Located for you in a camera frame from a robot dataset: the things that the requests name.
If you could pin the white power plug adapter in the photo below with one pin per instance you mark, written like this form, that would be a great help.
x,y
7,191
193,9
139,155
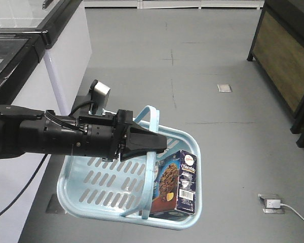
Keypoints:
x,y
272,203

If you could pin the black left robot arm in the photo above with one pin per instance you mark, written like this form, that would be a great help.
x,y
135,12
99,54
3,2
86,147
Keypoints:
x,y
24,130

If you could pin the wooden black-framed display stand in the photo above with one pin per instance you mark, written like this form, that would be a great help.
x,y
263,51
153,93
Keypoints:
x,y
278,47

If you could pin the near white chest freezer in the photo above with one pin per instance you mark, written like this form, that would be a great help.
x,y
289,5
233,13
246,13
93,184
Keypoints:
x,y
25,93

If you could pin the far white chest freezer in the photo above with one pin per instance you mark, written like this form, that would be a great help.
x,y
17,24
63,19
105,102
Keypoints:
x,y
62,25

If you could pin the steel floor socket plate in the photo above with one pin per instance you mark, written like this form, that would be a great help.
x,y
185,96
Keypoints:
x,y
54,206
224,88

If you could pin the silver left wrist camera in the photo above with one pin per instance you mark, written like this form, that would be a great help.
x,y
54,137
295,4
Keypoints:
x,y
99,96

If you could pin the steel floor socket plate far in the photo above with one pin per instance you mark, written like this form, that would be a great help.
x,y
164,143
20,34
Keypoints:
x,y
224,88

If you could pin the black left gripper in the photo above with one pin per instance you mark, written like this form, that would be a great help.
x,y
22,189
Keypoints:
x,y
105,137

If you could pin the white chest freezer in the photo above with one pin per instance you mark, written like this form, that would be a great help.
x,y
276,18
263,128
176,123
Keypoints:
x,y
62,25
25,93

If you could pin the white supermarket shelf unit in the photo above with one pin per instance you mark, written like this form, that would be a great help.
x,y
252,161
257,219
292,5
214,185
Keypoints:
x,y
174,4

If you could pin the chocolate cookie box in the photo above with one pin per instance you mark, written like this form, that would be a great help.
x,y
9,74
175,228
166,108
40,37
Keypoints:
x,y
174,193

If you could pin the light blue plastic basket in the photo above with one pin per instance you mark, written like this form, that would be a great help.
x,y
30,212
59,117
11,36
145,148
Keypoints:
x,y
122,191

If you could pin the open floor socket box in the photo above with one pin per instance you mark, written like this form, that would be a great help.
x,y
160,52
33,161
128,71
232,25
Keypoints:
x,y
262,197

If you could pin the steel floor socket plate left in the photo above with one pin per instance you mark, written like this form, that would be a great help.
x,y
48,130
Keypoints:
x,y
54,206

